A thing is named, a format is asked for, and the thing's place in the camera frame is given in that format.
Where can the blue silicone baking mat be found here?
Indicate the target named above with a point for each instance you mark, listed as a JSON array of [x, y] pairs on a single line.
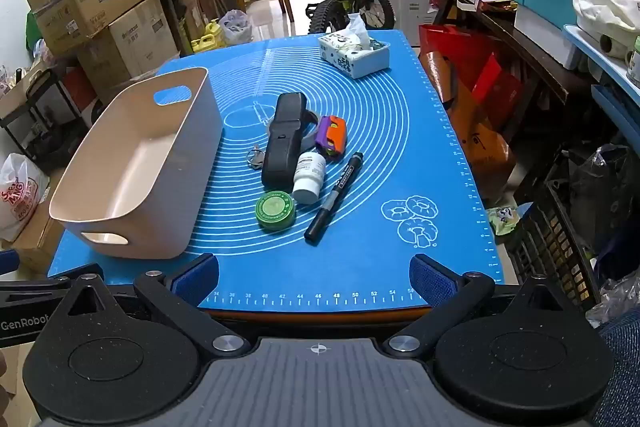
[[400, 157]]

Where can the taped cardboard box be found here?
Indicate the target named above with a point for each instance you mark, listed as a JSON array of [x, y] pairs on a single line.
[[90, 7]]

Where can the black plastic crate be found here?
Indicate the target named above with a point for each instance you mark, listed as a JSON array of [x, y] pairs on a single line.
[[550, 247]]

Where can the white cloth bag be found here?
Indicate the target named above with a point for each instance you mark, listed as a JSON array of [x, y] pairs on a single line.
[[607, 7]]

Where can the green round ointment tin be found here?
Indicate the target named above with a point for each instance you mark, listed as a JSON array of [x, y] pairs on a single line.
[[275, 210]]

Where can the black metal cart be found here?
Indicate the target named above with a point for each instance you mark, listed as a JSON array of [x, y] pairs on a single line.
[[45, 107]]

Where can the yellow detergent jug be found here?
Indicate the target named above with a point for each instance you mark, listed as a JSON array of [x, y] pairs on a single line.
[[207, 38]]

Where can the purple and orange toy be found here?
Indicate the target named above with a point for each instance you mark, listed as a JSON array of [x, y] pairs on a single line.
[[331, 136]]

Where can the red and white appliance box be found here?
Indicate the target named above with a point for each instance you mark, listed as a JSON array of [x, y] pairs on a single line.
[[82, 94]]

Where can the translucent plastic bag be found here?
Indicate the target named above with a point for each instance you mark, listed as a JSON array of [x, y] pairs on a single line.
[[236, 27]]

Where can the red paper bag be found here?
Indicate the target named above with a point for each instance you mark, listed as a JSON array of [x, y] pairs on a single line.
[[480, 67]]

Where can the white pill bottle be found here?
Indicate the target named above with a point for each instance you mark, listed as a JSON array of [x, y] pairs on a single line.
[[308, 179]]

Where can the green snack packet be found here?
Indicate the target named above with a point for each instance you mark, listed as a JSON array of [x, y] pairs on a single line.
[[504, 221]]

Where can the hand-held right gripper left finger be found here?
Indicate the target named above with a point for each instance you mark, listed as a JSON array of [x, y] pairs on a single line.
[[197, 279]]

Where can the person's denim leg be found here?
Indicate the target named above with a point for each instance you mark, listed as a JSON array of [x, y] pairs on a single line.
[[620, 372]]

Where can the beige plastic storage bin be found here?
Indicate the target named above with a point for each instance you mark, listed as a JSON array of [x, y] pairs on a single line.
[[140, 167]]

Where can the large wrapped cardboard box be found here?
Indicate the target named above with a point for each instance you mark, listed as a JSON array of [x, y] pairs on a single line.
[[135, 47]]

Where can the black marker pen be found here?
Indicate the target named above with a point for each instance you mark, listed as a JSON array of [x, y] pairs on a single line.
[[332, 199]]

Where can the printed tissue box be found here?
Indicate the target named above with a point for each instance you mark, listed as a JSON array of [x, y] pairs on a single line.
[[357, 54]]

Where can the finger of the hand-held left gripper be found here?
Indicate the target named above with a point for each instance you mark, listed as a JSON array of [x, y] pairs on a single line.
[[30, 291]]

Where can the dark wooden side table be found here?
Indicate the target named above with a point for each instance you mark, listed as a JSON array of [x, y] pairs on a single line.
[[530, 52]]

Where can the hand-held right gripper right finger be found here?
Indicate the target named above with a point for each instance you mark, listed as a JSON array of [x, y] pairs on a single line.
[[430, 279]]

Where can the black remote control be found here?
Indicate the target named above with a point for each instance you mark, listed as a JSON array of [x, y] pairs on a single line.
[[282, 142]]

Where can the white red printed plastic bag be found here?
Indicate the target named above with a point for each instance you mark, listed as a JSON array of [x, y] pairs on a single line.
[[20, 199]]

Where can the light blue shelf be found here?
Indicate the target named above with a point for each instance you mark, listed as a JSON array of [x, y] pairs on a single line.
[[615, 102]]

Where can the brown cardboard box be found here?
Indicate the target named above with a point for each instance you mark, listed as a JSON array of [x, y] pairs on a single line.
[[42, 242]]

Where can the orange paper bag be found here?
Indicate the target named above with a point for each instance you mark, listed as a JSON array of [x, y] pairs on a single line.
[[480, 147]]

